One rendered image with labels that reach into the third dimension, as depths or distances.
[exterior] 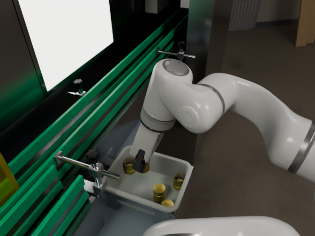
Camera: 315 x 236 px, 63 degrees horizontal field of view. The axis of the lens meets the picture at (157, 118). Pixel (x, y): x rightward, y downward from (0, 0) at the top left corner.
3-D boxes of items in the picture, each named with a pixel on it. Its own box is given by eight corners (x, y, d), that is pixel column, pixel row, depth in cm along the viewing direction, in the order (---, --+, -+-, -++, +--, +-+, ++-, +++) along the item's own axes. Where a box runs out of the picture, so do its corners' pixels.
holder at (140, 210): (114, 158, 88) (111, 142, 83) (191, 182, 81) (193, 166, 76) (85, 198, 76) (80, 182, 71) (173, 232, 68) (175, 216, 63)
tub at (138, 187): (128, 161, 87) (125, 143, 81) (192, 181, 80) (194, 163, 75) (101, 203, 74) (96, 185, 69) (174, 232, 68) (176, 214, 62)
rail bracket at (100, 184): (67, 171, 67) (56, 136, 59) (125, 191, 62) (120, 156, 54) (60, 180, 65) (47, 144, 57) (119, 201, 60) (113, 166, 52)
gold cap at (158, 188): (167, 194, 75) (167, 185, 72) (162, 204, 72) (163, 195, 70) (155, 190, 76) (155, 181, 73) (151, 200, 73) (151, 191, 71)
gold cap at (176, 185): (178, 169, 76) (177, 179, 79) (170, 176, 74) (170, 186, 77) (188, 176, 75) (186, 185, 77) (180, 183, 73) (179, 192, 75)
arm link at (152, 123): (153, 88, 57) (150, 97, 59) (137, 111, 51) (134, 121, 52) (184, 102, 56) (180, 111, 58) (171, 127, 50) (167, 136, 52)
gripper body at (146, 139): (151, 94, 58) (141, 127, 66) (132, 121, 51) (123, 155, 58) (181, 108, 57) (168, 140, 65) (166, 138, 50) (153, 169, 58)
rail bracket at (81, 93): (75, 108, 90) (67, 74, 81) (92, 113, 88) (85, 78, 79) (68, 114, 87) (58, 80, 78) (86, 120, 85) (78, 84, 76)
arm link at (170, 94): (239, 91, 45) (215, 116, 38) (214, 131, 52) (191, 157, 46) (170, 49, 49) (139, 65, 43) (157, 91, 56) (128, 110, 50)
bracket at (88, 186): (78, 188, 71) (73, 173, 67) (108, 200, 68) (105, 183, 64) (71, 199, 68) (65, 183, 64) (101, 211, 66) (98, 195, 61)
